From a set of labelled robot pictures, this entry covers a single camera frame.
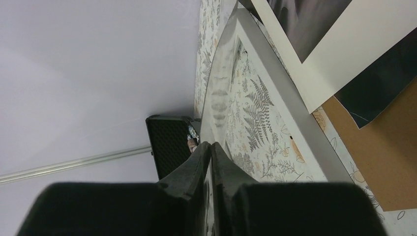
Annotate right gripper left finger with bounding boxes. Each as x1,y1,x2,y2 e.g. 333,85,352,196
18,142,211,236

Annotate white-bordered sunset photo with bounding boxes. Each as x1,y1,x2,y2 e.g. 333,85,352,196
253,0,417,113

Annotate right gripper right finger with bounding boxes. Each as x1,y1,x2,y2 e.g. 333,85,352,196
211,143,386,236

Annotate brown cardboard backing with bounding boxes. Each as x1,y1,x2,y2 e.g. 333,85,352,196
323,80,417,211

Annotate black poker chip case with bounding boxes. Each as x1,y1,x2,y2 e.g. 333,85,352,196
146,115,201,179

